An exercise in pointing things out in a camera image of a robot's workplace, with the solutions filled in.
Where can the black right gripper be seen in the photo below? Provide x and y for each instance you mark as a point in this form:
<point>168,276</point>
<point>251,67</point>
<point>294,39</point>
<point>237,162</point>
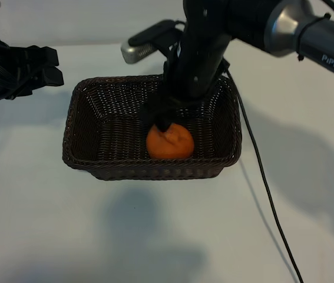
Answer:
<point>193,70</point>

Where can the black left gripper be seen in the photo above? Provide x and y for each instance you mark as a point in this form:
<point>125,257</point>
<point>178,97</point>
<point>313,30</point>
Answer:
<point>4,72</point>

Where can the orange fruit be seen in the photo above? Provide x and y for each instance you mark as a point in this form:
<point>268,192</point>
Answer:
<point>172,144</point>

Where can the dark brown wicker basket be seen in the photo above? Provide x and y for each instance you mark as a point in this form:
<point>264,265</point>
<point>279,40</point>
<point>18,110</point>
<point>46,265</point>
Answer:
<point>110,138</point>

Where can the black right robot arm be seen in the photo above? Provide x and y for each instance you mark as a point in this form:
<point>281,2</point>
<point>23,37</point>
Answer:
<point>331,50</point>

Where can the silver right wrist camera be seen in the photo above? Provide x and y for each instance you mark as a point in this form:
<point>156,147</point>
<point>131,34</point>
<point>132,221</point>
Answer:
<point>134,54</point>

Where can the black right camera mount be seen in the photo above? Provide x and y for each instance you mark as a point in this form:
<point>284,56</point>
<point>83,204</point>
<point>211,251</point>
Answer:
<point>155,31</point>

